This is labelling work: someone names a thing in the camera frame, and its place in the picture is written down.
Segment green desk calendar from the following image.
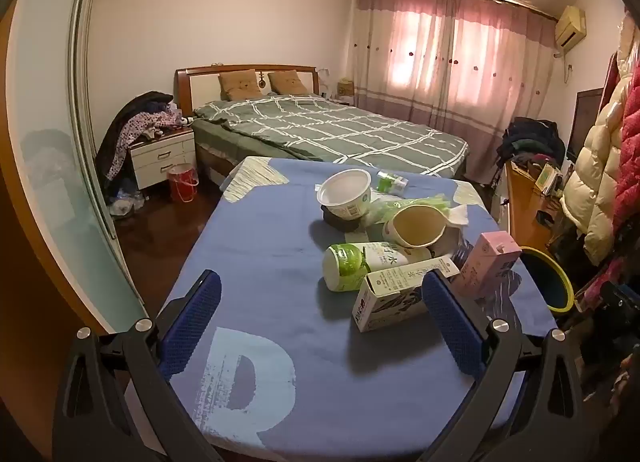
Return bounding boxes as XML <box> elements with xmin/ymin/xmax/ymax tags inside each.
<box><xmin>535</xmin><ymin>163</ymin><xmax>561</xmax><ymax>193</ymax></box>

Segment white nightstand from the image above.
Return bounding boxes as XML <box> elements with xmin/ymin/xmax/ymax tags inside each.
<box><xmin>130</xmin><ymin>127</ymin><xmax>197</xmax><ymax>189</ymax></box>

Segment white drink carton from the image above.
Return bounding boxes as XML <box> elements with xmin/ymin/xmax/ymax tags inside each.
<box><xmin>352</xmin><ymin>256</ymin><xmax>460</xmax><ymax>333</ymax></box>

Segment pink drink carton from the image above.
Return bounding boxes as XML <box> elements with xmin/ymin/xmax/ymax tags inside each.
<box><xmin>457</xmin><ymin>231</ymin><xmax>523</xmax><ymax>299</ymax></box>

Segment printed paper cup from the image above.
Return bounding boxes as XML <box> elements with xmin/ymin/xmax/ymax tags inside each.
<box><xmin>382</xmin><ymin>203</ymin><xmax>448</xmax><ymax>250</ymax></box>

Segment pile of dark clothes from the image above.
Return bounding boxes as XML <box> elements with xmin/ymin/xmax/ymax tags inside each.
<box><xmin>495</xmin><ymin>117</ymin><xmax>566</xmax><ymax>168</ymax></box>

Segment small green bottle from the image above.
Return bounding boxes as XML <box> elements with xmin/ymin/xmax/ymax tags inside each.
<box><xmin>376</xmin><ymin>169</ymin><xmax>409</xmax><ymax>193</ymax></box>

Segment pile of mixed clothes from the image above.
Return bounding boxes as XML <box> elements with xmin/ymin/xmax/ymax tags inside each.
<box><xmin>95</xmin><ymin>91</ymin><xmax>188</xmax><ymax>183</ymax></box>

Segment wooden dresser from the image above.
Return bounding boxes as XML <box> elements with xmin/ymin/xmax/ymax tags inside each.
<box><xmin>502</xmin><ymin>159</ymin><xmax>566</xmax><ymax>253</ymax></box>

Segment beige air conditioner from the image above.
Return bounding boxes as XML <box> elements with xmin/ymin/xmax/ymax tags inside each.
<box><xmin>555</xmin><ymin>6</ymin><xmax>587</xmax><ymax>49</ymax></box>

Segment brown pillow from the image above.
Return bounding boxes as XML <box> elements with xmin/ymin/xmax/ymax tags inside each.
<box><xmin>267</xmin><ymin>71</ymin><xmax>308</xmax><ymax>96</ymax></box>
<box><xmin>218</xmin><ymin>70</ymin><xmax>263</xmax><ymax>100</ymax></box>

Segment green plastic bag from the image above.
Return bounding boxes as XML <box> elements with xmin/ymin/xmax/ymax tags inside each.
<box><xmin>362</xmin><ymin>195</ymin><xmax>451</xmax><ymax>228</ymax></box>

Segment white packet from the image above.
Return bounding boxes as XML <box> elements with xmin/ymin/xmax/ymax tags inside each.
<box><xmin>440</xmin><ymin>205</ymin><xmax>469</xmax><ymax>263</ymax></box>

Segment frosted glass sliding door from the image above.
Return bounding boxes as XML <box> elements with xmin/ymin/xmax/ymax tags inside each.
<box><xmin>5</xmin><ymin>0</ymin><xmax>151</xmax><ymax>338</ymax></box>

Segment yellow rimmed blue bin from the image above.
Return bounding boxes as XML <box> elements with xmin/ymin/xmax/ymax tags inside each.
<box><xmin>517</xmin><ymin>246</ymin><xmax>573</xmax><ymax>314</ymax></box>

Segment red quilted jacket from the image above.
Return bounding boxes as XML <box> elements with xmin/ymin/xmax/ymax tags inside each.
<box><xmin>612</xmin><ymin>52</ymin><xmax>640</xmax><ymax>243</ymax></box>

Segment clear plastic bottles pile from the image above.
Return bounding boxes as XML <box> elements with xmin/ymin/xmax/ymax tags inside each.
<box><xmin>107</xmin><ymin>189</ymin><xmax>148</xmax><ymax>218</ymax></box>

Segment cream puffer jacket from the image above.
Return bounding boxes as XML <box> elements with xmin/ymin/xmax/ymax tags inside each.
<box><xmin>560</xmin><ymin>27</ymin><xmax>636</xmax><ymax>265</ymax></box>

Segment green checked duvet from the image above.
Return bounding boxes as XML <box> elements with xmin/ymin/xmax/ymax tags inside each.
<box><xmin>192</xmin><ymin>95</ymin><xmax>470</xmax><ymax>178</ymax></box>

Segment pink window curtain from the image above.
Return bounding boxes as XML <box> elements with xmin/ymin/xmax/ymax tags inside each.
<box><xmin>350</xmin><ymin>0</ymin><xmax>558</xmax><ymax>188</ymax></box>

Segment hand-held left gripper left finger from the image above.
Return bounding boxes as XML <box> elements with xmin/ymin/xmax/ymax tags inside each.
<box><xmin>52</xmin><ymin>269</ymin><xmax>223</xmax><ymax>462</ymax></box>

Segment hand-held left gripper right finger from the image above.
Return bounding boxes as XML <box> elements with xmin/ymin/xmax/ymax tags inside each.
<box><xmin>421</xmin><ymin>269</ymin><xmax>586</xmax><ymax>462</ymax></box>

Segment wooden bed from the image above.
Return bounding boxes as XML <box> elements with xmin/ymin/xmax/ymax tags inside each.
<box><xmin>174</xmin><ymin>65</ymin><xmax>471</xmax><ymax>183</ymax></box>

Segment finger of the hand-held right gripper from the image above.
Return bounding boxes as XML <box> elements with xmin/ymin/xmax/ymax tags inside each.
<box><xmin>597</xmin><ymin>281</ymin><xmax>640</xmax><ymax>313</ymax></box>

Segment blue printed tablecloth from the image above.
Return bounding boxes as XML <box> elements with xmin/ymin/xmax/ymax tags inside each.
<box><xmin>102</xmin><ymin>156</ymin><xmax>558</xmax><ymax>453</ymax></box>

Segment pink fabric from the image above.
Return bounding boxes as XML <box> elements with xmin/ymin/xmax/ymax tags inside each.
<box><xmin>575</xmin><ymin>262</ymin><xmax>626</xmax><ymax>315</ymax></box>

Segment black television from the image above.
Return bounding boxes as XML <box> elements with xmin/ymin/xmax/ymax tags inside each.
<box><xmin>567</xmin><ymin>88</ymin><xmax>604</xmax><ymax>163</ymax></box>

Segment white bottle with green cap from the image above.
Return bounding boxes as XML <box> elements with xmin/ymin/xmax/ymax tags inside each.
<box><xmin>322</xmin><ymin>241</ymin><xmax>433</xmax><ymax>292</ymax></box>

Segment red bucket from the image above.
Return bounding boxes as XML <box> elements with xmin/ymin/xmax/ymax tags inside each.
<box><xmin>167</xmin><ymin>163</ymin><xmax>199</xmax><ymax>203</ymax></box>

